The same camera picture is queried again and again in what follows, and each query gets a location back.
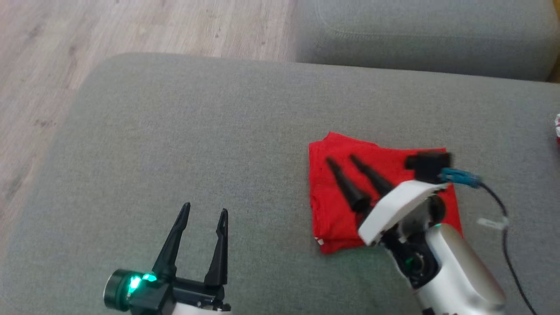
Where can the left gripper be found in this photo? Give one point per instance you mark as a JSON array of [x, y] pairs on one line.
[[197, 299]]

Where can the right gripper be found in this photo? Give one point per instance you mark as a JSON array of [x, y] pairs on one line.
[[393, 210]]

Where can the red basketball jersey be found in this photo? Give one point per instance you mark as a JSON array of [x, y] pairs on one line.
[[332, 210]]

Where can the red shorts with white stripe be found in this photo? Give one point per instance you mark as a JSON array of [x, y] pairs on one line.
[[557, 129]]

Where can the grey sofa seat cushion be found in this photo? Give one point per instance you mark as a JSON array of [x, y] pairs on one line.
[[197, 140]]

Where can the grey sofa back cushion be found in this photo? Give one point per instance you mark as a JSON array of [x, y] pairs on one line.
[[428, 35]]

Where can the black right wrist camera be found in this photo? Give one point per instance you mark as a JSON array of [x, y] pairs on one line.
[[428, 164]]

